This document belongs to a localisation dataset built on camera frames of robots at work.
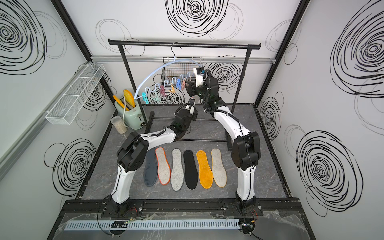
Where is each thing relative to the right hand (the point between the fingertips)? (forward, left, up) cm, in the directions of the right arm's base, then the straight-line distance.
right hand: (187, 79), depth 79 cm
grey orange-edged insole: (-35, +13, -38) cm, 53 cm away
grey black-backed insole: (-34, -2, -40) cm, 52 cm away
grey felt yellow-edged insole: (-34, -19, -39) cm, 55 cm away
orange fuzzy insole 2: (-37, -11, -38) cm, 54 cm away
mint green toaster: (-6, +36, -26) cm, 45 cm away
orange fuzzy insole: (-37, +5, -38) cm, 53 cm away
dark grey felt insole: (-38, +21, -38) cm, 58 cm away
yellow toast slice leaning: (0, +43, -19) cm, 47 cm away
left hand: (-1, -3, -18) cm, 18 cm away
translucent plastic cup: (-8, +46, -28) cm, 55 cm away
